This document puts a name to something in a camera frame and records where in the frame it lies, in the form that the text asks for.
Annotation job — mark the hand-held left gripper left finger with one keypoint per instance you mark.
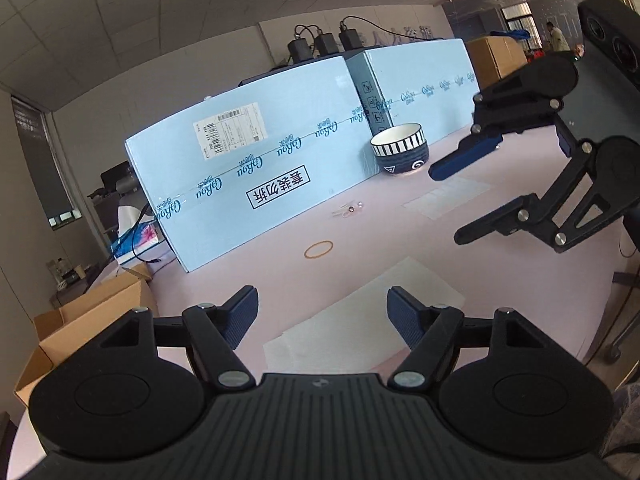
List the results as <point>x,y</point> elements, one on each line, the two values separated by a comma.
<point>240,317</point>

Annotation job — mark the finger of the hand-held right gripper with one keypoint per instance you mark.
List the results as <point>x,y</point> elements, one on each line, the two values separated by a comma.
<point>500,220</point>
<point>460,160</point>

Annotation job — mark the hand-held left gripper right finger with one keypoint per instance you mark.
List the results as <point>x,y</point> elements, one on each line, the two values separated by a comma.
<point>407,320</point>

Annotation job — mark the dark blue ceramic bowl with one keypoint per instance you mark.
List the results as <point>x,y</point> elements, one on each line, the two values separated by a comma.
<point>400,164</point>

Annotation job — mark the striped white ceramic bowl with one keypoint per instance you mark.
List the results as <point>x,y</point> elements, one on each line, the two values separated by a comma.
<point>395,149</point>

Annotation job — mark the light blue carton with barcode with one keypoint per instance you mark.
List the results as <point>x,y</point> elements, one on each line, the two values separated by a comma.
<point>425,65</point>

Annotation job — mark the brown closed carton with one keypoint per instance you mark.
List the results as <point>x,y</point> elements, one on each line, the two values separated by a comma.
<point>495,60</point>

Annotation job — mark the large light blue carton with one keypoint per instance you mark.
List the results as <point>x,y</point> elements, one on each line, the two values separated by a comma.
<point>225,210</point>

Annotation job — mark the yellow rubber band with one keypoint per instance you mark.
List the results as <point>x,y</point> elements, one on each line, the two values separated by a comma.
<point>320,243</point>

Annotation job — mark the blue tissue box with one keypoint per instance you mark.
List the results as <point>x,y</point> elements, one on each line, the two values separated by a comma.
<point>145,237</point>

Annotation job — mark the open brown cardboard box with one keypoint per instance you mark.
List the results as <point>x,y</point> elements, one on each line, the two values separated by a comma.
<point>90,310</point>

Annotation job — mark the black power adapter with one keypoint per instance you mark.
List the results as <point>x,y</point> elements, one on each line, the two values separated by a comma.
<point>300,49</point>
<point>349,39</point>
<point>327,44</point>

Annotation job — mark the grey office chair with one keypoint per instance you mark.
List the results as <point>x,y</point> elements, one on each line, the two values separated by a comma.
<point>127,185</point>

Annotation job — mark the cluttered side table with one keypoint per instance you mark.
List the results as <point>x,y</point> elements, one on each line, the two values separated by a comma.
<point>70,280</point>

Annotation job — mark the black monitor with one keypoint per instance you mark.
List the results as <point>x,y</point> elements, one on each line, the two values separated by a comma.
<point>115,175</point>

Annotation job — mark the patterned cloth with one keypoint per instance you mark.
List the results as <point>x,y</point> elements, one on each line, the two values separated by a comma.
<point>625,425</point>

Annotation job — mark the dark window blind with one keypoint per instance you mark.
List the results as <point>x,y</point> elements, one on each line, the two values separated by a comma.
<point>40,160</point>

